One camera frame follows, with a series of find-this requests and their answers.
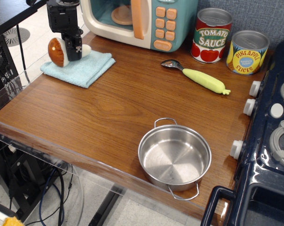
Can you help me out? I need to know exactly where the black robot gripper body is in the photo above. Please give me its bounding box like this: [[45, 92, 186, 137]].
[[47, 0, 83, 39]]

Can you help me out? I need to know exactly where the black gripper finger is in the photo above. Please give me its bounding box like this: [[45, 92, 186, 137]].
[[64, 36, 82, 61]]

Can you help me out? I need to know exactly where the plush mushroom toy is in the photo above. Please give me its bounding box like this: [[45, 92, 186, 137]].
[[47, 37, 92, 68]]

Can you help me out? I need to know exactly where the light blue folded cloth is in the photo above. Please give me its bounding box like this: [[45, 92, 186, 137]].
[[40, 50, 115, 88]]

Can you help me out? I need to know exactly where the black desk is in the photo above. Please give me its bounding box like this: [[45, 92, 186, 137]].
[[0, 0, 46, 36]]

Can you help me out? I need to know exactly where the black computer tower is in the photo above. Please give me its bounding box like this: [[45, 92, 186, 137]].
[[0, 35, 18, 90]]

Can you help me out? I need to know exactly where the clear acrylic guard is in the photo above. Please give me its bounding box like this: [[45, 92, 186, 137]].
[[0, 33, 204, 215]]

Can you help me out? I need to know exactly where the toy microwave oven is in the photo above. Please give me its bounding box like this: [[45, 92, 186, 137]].
[[80, 0, 198, 52]]

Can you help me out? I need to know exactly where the tomato sauce can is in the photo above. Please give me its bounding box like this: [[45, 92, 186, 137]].
[[191, 8, 233, 63]]

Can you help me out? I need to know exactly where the stainless steel pot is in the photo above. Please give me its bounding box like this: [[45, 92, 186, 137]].
[[138, 119, 212, 201]]

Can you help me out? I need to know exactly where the pineapple slices can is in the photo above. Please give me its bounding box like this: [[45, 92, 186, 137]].
[[226, 30, 270, 75]]

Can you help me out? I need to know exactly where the dark blue toy stove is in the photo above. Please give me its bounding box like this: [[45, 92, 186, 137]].
[[201, 41, 284, 226]]

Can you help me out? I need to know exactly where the spoon with green handle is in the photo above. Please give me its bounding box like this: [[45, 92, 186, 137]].
[[161, 59, 231, 95]]

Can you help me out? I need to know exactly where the black cable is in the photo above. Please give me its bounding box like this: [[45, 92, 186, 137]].
[[24, 164, 74, 226]]

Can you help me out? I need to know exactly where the blue cable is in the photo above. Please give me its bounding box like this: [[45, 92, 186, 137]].
[[39, 168, 65, 226]]

